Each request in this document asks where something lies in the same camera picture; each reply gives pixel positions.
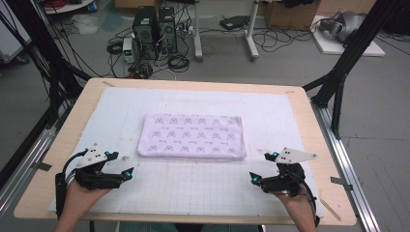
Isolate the white floor platform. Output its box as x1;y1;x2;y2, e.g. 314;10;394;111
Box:
310;14;386;57

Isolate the slim black computer tower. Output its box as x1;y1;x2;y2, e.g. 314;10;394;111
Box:
158;7;178;54

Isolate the tangled dark cable bundle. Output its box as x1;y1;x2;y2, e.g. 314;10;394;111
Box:
129;62;154;80

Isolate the large black computer tower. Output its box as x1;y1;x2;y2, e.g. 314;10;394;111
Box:
132;5;160;61

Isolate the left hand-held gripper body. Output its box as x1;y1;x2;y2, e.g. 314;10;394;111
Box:
74;147;126;191

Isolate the black metal frame post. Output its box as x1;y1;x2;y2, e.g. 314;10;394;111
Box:
302;0;410;140
0;0;93;191

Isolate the red cable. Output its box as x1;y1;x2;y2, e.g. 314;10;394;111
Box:
43;0;67;9

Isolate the lavender towel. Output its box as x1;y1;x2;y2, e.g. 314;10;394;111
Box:
136;112;248;162

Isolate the clear plastic sheet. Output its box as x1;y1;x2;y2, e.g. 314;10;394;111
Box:
71;14;100;35

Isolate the white desk frame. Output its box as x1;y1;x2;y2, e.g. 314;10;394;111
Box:
192;0;260;63

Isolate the grey tape strip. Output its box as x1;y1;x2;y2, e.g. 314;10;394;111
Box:
331;176;354;191
32;161;52;172

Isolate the round white table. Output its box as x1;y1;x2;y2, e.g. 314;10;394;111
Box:
42;0;95;15

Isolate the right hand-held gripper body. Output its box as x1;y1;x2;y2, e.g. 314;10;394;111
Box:
260;147;318;198

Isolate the grey helmet-shaped device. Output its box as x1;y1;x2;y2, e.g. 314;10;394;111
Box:
318;11;366;43

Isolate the coiled black cable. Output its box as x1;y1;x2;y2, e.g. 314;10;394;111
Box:
106;41;124;55
167;54;190;73

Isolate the white foam mat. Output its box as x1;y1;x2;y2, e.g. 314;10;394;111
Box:
47;86;325;220

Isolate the person's right hand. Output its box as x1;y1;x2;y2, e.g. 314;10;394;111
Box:
273;189;316;224

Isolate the white power supply unit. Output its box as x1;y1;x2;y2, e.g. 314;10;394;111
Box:
122;37;138;64

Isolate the brown cardboard box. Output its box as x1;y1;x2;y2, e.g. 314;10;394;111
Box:
264;0;322;31

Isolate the aluminium rail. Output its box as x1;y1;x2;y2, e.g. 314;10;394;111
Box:
310;100;383;232
0;127;57;220

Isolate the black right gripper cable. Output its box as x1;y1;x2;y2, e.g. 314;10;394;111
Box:
289;172;321;226

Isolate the flat black box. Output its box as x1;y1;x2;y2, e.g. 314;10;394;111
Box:
220;14;251;31

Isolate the person's left hand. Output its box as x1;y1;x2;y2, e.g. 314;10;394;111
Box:
62;179;113;220

